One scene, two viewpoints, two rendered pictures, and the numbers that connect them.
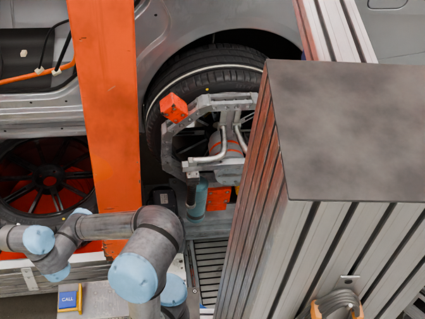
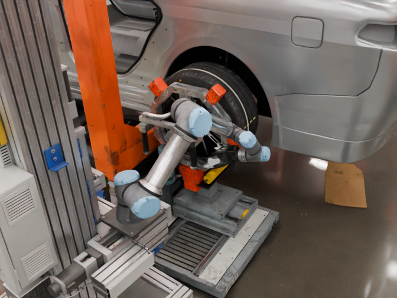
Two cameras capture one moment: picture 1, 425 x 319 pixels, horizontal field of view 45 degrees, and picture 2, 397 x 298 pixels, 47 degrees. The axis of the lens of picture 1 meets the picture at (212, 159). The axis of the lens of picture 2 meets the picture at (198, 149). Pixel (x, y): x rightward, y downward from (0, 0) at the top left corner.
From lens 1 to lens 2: 189 cm
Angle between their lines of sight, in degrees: 39
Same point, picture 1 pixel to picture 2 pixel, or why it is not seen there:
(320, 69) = not seen: outside the picture
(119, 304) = not seen: hidden behind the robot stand
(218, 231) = (199, 217)
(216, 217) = (201, 206)
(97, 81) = (73, 24)
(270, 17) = (227, 40)
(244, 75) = (203, 75)
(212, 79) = (183, 73)
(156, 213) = not seen: hidden behind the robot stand
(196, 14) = (184, 31)
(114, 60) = (78, 11)
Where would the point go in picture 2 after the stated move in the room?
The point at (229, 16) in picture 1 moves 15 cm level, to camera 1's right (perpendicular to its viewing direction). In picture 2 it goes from (202, 35) to (221, 40)
